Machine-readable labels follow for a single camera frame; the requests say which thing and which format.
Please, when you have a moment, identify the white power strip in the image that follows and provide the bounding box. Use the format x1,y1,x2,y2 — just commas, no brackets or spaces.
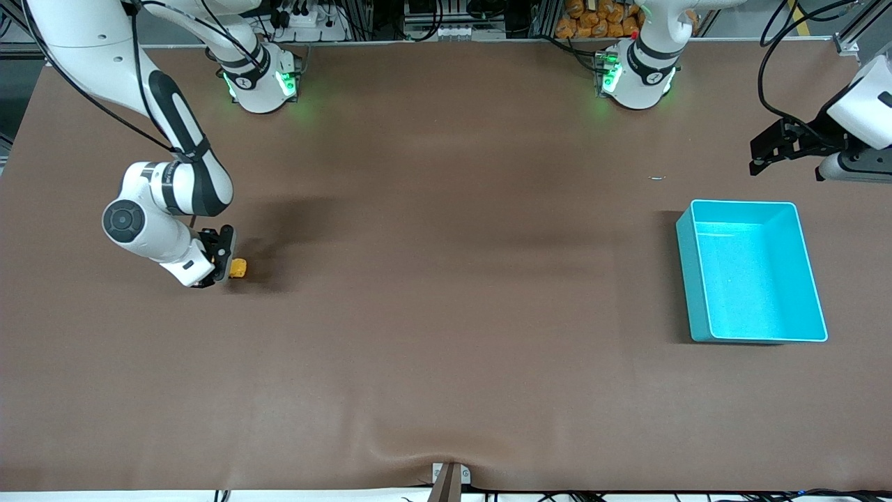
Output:
275,7,349,42

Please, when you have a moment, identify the pile of orange toys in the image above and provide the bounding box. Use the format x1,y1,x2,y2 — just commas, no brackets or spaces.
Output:
555,0,645,40

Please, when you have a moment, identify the aluminium frame post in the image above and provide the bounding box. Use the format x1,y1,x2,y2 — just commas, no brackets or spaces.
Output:
834,0,892,56

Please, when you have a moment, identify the metal table clamp bracket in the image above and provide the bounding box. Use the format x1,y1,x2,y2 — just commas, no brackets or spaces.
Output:
430,462,472,502

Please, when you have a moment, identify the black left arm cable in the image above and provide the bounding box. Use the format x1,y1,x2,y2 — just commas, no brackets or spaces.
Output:
758,0,868,140

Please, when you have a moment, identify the teal plastic bin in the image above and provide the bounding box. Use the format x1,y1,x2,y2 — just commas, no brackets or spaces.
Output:
675,199,829,344

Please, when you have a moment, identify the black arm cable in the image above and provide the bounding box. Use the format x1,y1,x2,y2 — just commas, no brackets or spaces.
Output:
21,0,266,155
758,0,868,140

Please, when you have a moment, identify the brown table mat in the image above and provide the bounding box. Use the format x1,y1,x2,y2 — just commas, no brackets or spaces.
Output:
0,38,892,492

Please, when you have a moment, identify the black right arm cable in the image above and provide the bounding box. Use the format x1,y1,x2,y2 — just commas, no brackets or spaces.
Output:
21,0,266,155

